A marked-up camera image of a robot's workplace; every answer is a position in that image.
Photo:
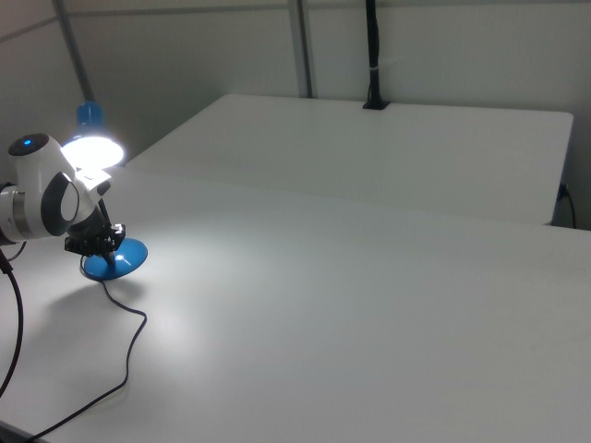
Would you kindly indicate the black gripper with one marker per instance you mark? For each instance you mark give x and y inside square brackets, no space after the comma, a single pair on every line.
[94,235]

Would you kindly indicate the blue gooseneck desk lamp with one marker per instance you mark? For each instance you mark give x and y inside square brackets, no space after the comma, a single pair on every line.
[131,256]

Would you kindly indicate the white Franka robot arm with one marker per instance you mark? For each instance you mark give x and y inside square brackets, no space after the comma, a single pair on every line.
[32,184]

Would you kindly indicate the slanted grey metal frame post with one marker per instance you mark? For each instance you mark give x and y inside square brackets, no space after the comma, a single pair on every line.
[76,51]

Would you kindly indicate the upright grey metal frame post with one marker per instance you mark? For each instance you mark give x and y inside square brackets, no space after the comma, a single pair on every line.
[302,46]

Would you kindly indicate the black clamped camera pole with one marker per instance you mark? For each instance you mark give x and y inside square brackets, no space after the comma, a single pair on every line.
[374,51]

